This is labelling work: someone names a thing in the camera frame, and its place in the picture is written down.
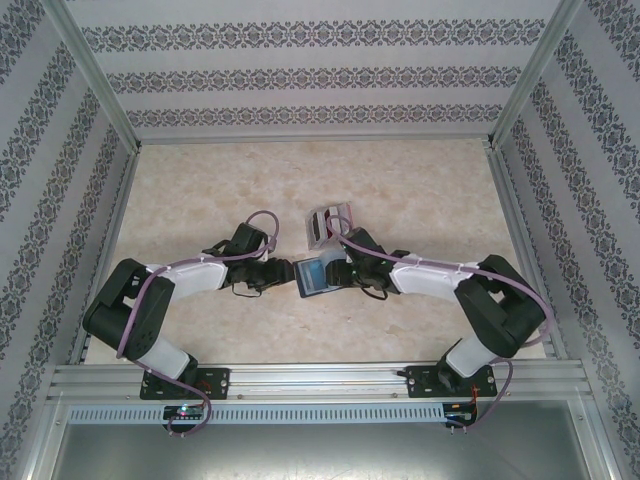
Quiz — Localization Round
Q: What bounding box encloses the dark blue leather card holder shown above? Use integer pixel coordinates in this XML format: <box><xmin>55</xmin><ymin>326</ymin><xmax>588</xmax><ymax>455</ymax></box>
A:
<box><xmin>293</xmin><ymin>251</ymin><xmax>346</xmax><ymax>300</ymax></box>

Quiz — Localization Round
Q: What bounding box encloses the clear plastic card box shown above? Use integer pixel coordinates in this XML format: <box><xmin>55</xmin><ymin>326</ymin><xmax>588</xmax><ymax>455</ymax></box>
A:
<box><xmin>303</xmin><ymin>199</ymin><xmax>357</xmax><ymax>252</ymax></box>

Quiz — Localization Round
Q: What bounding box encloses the left controller circuit board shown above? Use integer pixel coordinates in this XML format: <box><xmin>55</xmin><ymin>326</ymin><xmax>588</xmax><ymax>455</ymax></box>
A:
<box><xmin>163</xmin><ymin>405</ymin><xmax>206</xmax><ymax>420</ymax></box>

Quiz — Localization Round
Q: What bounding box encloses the controller circuit board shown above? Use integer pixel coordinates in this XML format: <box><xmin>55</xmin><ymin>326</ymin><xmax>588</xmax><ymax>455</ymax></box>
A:
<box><xmin>163</xmin><ymin>405</ymin><xmax>206</xmax><ymax>420</ymax></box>
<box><xmin>447</xmin><ymin>402</ymin><xmax>477</xmax><ymax>427</ymax></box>

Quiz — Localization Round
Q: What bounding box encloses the right controller circuit board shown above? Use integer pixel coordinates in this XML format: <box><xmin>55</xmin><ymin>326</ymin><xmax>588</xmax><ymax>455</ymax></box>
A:
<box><xmin>447</xmin><ymin>402</ymin><xmax>477</xmax><ymax>427</ymax></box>

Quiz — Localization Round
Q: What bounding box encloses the grey sheet metal panel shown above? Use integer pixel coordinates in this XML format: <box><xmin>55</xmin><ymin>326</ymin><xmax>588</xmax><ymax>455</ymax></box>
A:
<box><xmin>22</xmin><ymin>397</ymin><xmax>621</xmax><ymax>480</ymax></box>

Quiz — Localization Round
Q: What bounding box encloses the long aluminium base rail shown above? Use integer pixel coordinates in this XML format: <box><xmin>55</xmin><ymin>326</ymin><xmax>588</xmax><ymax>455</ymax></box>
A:
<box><xmin>47</xmin><ymin>363</ymin><xmax>594</xmax><ymax>402</ymax></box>

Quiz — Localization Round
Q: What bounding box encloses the slotted grey cable duct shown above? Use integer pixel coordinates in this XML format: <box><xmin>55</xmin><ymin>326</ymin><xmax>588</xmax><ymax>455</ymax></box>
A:
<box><xmin>67</xmin><ymin>403</ymin><xmax>446</xmax><ymax>424</ymax></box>

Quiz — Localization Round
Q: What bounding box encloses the left side aluminium rail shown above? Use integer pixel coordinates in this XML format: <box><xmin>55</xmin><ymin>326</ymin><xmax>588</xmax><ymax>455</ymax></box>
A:
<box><xmin>67</xmin><ymin>144</ymin><xmax>146</xmax><ymax>369</ymax></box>

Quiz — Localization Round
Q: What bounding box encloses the right side aluminium rail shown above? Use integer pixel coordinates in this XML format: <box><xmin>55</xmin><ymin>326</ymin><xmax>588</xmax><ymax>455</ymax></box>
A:
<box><xmin>487</xmin><ymin>144</ymin><xmax>572</xmax><ymax>362</ymax></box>

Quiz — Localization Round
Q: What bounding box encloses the left upright aluminium post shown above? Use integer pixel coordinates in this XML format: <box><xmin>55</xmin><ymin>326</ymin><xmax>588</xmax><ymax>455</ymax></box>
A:
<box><xmin>47</xmin><ymin>0</ymin><xmax>145</xmax><ymax>151</ymax></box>

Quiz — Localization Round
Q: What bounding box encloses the upright aluminium post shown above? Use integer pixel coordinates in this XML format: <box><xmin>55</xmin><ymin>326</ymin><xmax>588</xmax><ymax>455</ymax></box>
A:
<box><xmin>47</xmin><ymin>0</ymin><xmax>145</xmax><ymax>151</ymax></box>
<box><xmin>484</xmin><ymin>0</ymin><xmax>585</xmax><ymax>150</ymax></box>

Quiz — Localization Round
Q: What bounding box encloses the right upright aluminium post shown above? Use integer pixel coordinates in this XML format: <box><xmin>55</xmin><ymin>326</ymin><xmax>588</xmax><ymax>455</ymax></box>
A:
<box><xmin>484</xmin><ymin>0</ymin><xmax>585</xmax><ymax>150</ymax></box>

